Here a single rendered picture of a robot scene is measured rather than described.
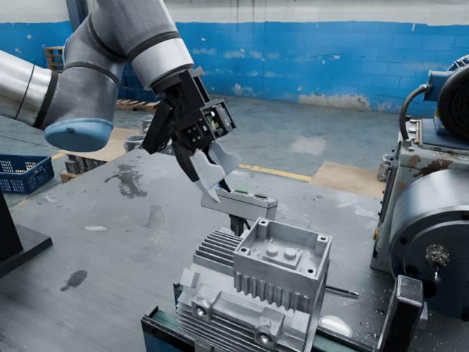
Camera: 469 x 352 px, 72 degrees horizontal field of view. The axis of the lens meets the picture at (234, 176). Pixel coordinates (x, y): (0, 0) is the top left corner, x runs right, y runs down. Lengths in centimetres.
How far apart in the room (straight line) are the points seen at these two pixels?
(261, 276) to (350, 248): 64
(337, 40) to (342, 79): 63
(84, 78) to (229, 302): 40
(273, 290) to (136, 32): 42
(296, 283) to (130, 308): 53
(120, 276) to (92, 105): 57
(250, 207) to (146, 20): 42
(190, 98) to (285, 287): 31
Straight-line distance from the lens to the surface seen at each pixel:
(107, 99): 56
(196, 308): 51
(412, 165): 86
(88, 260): 107
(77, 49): 61
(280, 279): 46
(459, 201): 67
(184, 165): 52
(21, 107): 53
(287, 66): 613
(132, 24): 53
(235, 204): 74
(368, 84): 591
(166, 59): 51
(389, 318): 31
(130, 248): 107
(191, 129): 52
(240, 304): 51
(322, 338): 67
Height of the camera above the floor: 144
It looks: 27 degrees down
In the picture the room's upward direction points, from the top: straight up
